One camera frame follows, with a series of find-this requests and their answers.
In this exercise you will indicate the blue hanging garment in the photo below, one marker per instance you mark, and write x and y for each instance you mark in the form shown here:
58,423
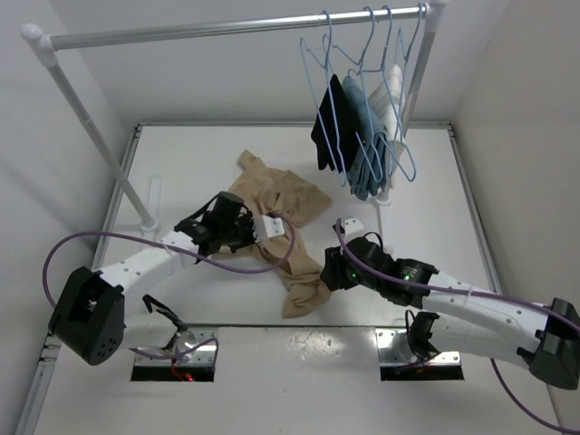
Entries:
368,173

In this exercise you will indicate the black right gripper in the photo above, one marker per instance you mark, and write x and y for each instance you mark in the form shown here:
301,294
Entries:
333,270

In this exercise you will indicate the white hanging garment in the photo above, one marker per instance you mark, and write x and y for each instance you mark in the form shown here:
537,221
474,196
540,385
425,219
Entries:
385,101

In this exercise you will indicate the white clothes rack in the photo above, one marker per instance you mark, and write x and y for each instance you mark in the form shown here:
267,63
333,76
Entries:
46,46

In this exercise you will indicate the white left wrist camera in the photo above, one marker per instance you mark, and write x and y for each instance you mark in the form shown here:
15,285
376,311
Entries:
266,227

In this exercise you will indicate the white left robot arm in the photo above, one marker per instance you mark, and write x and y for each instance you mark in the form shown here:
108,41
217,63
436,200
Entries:
104,310

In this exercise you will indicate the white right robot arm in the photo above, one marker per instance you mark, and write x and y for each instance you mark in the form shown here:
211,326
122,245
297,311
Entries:
451,316

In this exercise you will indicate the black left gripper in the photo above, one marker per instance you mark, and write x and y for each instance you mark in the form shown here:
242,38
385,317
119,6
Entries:
248,220

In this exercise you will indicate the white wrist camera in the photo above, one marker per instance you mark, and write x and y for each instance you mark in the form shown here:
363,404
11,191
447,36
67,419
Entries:
351,226
266,227

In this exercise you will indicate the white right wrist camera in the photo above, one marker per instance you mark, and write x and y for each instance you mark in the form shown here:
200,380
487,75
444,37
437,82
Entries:
351,226

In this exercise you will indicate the black hanging garment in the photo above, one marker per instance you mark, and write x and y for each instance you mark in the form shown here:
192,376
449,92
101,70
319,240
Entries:
348,123

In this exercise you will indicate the beige t shirt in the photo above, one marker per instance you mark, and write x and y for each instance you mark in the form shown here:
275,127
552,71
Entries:
268,190

